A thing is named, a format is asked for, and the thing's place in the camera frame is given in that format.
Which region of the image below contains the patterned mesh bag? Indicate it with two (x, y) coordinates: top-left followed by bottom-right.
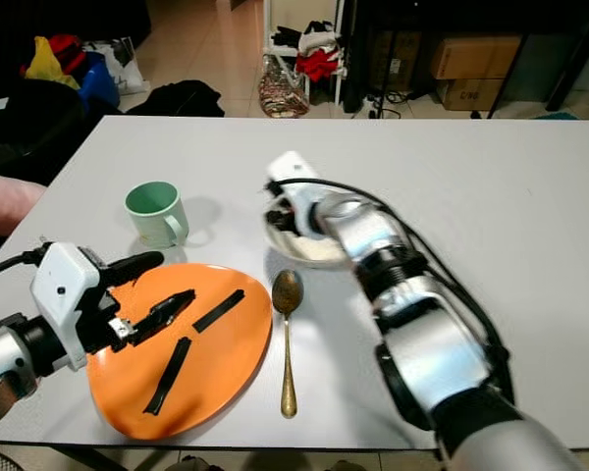
(257, 54), (310, 120)

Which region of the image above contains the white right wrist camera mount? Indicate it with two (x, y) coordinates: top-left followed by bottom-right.
(268, 150), (327, 236)

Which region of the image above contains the white printed bag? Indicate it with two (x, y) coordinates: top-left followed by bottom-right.
(88, 37), (144, 95)

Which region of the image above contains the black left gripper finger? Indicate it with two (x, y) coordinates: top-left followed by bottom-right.
(106, 251), (167, 287)
(134, 289), (197, 345)

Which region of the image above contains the brown cardboard box black print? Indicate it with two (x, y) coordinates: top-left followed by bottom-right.
(439, 78), (499, 112)

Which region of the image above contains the yellow cloth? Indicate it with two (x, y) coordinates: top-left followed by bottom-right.
(24, 36), (80, 90)

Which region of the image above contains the wide brown cardboard box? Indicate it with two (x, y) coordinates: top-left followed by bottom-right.
(431, 35), (523, 80)

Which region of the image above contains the white bowl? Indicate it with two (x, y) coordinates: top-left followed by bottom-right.
(262, 208), (351, 270)

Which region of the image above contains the orange plastic plate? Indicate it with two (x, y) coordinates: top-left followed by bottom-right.
(85, 262), (277, 441)

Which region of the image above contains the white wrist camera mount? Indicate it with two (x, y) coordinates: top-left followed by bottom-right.
(29, 241), (111, 371)
(268, 150), (327, 236)

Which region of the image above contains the brass metal spoon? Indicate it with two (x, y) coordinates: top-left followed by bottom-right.
(270, 269), (306, 420)

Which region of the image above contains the green ceramic mug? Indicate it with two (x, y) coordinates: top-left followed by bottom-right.
(124, 181), (190, 250)

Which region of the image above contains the blue bag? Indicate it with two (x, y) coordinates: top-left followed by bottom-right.
(79, 53), (122, 109)

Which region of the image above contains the red cloth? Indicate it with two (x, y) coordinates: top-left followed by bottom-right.
(295, 47), (342, 82)

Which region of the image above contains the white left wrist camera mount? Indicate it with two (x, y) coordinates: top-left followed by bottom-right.
(29, 241), (111, 371)

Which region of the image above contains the black bag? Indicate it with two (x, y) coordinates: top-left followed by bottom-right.
(127, 79), (226, 120)

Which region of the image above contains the white clothes rack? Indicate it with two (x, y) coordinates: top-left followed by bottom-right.
(259, 0), (350, 120)

